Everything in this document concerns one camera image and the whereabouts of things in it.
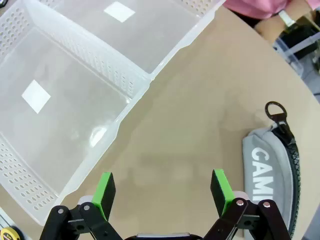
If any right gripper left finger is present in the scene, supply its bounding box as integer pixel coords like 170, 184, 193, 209
39, 172, 121, 240

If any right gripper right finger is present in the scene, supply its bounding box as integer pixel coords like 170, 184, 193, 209
203, 169, 292, 240

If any grey Campus zipper pencil case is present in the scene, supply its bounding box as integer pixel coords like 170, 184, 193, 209
241, 101, 305, 233

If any person's left hand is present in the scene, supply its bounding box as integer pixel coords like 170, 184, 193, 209
255, 16, 286, 42

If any translucent white plastic basket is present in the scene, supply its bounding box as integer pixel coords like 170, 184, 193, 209
0, 0, 155, 227
32, 0, 227, 82

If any yellow tape measure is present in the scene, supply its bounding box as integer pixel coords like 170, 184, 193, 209
0, 226, 23, 240

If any white square sticker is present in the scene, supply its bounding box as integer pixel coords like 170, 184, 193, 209
103, 1, 136, 24
21, 79, 52, 114

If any white wristwatch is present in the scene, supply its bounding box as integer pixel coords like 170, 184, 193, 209
278, 9, 294, 27

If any person in pink shirt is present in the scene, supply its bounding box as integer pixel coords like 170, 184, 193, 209
222, 0, 320, 21

